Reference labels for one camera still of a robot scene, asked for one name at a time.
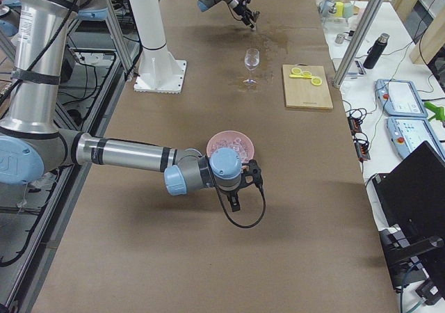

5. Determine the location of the lemon slice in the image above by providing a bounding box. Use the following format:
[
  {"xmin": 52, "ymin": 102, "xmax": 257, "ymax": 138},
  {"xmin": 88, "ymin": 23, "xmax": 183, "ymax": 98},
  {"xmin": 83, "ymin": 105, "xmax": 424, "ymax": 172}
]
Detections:
[
  {"xmin": 311, "ymin": 77, "xmax": 323, "ymax": 86},
  {"xmin": 301, "ymin": 70, "xmax": 312, "ymax": 78},
  {"xmin": 291, "ymin": 67, "xmax": 302, "ymax": 74}
]

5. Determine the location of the clear wine glass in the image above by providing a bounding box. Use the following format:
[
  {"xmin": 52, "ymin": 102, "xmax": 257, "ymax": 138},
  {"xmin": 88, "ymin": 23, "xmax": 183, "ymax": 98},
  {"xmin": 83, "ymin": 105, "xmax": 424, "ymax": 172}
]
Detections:
[{"xmin": 243, "ymin": 48, "xmax": 260, "ymax": 86}]

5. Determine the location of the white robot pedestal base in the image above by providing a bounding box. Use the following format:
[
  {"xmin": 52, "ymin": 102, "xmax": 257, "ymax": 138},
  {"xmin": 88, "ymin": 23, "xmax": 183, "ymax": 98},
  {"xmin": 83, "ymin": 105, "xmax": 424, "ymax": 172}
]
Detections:
[{"xmin": 129, "ymin": 0, "xmax": 187, "ymax": 94}]

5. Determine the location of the lemon slice near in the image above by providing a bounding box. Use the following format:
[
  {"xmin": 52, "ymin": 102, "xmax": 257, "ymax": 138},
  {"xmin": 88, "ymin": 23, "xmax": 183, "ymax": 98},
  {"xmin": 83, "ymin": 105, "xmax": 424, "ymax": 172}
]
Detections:
[{"xmin": 311, "ymin": 77, "xmax": 323, "ymax": 86}]

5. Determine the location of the lower teach pendant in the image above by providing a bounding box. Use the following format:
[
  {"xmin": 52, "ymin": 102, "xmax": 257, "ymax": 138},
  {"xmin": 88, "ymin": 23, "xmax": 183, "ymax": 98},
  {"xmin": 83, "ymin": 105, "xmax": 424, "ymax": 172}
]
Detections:
[{"xmin": 386, "ymin": 116, "xmax": 444, "ymax": 159}]

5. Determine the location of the upper teach pendant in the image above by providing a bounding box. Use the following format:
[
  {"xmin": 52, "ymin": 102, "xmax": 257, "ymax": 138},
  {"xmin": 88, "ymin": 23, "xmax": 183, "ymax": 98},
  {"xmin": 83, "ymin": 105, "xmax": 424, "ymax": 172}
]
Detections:
[{"xmin": 375, "ymin": 79, "xmax": 428, "ymax": 118}]

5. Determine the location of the black camera cable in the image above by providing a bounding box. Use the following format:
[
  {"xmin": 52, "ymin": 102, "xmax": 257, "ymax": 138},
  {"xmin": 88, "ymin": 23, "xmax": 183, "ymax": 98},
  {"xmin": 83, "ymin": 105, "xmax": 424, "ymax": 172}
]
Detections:
[{"xmin": 216, "ymin": 184, "xmax": 267, "ymax": 228}]

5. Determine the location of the lemon slice middle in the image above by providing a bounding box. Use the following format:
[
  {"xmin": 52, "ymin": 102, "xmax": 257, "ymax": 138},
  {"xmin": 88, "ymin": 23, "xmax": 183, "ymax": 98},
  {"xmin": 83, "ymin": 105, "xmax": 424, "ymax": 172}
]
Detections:
[{"xmin": 301, "ymin": 70, "xmax": 312, "ymax": 78}]

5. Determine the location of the lemon slice far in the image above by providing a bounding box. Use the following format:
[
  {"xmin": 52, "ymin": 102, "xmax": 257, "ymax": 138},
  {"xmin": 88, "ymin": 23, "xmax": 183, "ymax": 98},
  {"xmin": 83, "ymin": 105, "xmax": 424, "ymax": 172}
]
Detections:
[{"xmin": 291, "ymin": 67, "xmax": 302, "ymax": 74}]

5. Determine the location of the green plastic cup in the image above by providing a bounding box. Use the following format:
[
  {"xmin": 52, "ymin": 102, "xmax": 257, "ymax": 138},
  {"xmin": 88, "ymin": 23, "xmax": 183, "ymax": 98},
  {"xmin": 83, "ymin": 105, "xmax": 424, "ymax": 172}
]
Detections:
[{"xmin": 342, "ymin": 1, "xmax": 354, "ymax": 19}]

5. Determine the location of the small steel cap cup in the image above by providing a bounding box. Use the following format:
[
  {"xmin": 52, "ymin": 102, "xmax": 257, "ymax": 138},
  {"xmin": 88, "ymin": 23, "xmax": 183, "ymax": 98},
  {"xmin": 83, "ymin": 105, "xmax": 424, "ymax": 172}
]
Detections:
[{"xmin": 334, "ymin": 33, "xmax": 346, "ymax": 45}]

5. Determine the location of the steel double jigger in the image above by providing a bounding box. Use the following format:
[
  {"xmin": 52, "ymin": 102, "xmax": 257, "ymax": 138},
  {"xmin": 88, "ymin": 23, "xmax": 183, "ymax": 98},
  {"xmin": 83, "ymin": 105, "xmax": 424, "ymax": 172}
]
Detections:
[{"xmin": 250, "ymin": 10, "xmax": 260, "ymax": 31}]

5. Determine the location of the blue plastic cup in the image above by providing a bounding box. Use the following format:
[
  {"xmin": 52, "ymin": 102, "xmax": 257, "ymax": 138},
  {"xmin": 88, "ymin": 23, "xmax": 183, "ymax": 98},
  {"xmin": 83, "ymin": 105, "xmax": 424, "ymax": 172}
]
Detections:
[{"xmin": 318, "ymin": 0, "xmax": 335, "ymax": 17}]

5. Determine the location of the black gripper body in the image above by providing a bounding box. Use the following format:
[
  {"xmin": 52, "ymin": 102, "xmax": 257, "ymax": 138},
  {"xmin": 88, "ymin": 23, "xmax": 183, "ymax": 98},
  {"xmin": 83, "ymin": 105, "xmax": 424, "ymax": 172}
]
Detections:
[
  {"xmin": 233, "ymin": 0, "xmax": 249, "ymax": 17},
  {"xmin": 219, "ymin": 183, "xmax": 249, "ymax": 199}
]

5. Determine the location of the teach pendant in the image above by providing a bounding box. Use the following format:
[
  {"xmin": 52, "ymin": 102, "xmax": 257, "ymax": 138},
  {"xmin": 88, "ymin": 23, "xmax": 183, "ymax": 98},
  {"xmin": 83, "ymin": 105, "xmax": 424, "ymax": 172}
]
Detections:
[
  {"xmin": 386, "ymin": 116, "xmax": 444, "ymax": 159},
  {"xmin": 375, "ymin": 79, "xmax": 428, "ymax": 118}
]

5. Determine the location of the pink bowl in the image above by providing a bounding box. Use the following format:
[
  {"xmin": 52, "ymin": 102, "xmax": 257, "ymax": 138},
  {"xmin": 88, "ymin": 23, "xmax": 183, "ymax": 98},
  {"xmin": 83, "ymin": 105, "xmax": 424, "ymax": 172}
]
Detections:
[{"xmin": 207, "ymin": 130, "xmax": 254, "ymax": 163}]

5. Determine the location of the black thermos bottle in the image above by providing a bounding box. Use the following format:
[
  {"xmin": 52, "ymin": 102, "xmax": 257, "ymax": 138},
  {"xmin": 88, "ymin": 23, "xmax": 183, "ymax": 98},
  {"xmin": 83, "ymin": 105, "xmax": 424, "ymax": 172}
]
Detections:
[{"xmin": 363, "ymin": 33, "xmax": 390, "ymax": 70}]

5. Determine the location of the aluminium frame post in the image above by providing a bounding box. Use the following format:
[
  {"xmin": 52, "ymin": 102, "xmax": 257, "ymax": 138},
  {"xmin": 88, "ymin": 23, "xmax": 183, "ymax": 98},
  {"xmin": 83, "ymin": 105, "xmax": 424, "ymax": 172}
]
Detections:
[{"xmin": 332, "ymin": 0, "xmax": 384, "ymax": 88}]

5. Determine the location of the clear ice cubes pile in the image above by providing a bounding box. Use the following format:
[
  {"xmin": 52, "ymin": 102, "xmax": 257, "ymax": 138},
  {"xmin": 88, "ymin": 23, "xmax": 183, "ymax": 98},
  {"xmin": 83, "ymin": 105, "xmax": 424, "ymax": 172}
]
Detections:
[{"xmin": 209, "ymin": 136, "xmax": 254, "ymax": 163}]

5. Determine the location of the bamboo cutting board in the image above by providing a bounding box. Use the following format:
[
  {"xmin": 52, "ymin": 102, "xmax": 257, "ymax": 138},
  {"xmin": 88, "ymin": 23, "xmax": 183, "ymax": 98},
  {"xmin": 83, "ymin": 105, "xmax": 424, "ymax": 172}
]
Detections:
[{"xmin": 282, "ymin": 64, "xmax": 333, "ymax": 110}]

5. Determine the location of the yellow plastic cup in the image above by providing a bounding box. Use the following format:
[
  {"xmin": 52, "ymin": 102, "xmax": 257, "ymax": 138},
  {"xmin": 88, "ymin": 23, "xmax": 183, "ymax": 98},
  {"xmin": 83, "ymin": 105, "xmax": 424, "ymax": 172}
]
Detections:
[{"xmin": 334, "ymin": 1, "xmax": 344, "ymax": 17}]

